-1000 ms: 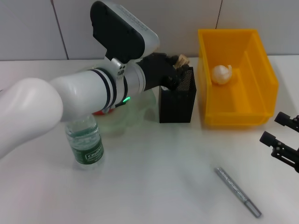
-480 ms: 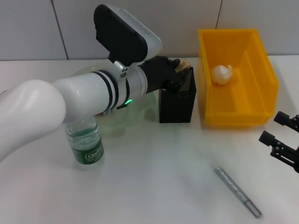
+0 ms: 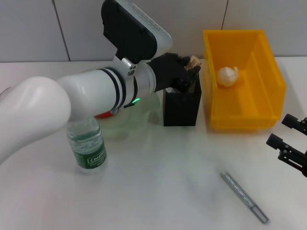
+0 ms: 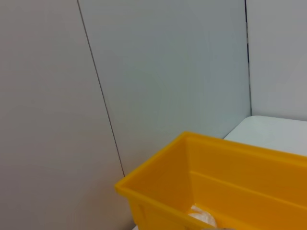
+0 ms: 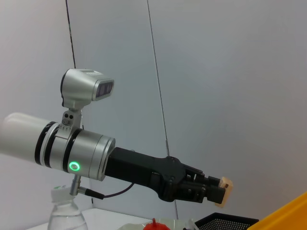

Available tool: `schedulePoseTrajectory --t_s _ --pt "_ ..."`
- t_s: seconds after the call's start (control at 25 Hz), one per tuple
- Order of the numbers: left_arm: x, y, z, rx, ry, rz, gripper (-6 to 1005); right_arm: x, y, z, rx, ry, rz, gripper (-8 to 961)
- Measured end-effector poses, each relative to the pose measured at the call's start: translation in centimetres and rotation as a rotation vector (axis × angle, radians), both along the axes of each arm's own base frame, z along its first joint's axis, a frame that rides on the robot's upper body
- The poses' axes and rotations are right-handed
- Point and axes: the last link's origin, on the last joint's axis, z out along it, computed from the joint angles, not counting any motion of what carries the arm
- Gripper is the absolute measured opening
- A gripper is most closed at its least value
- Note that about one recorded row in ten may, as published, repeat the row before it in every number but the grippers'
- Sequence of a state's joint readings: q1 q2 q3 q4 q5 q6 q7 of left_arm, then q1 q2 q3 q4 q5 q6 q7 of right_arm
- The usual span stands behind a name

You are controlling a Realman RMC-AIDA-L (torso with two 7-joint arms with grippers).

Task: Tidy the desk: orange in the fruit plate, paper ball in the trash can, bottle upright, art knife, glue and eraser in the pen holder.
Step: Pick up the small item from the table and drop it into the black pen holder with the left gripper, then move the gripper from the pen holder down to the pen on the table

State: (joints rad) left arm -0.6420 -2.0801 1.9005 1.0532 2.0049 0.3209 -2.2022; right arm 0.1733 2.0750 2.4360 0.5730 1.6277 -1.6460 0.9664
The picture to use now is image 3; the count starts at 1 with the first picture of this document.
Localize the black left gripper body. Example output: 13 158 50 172
145 53 183 93

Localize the tan eraser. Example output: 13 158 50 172
186 55 202 71

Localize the white paper ball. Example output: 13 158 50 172
217 66 240 87

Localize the silver grey pen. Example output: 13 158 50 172
220 171 269 224

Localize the red tomato-shaped object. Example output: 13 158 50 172
94 110 118 119

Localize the clear green-label water bottle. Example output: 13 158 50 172
67 117 108 175

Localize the black mesh pen holder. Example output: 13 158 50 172
163 69 202 127

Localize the translucent wavy fruit plate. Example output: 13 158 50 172
102 92 161 140

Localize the yellow plastic bin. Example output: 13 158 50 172
202 29 287 131

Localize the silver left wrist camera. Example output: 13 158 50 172
100 0 173 65

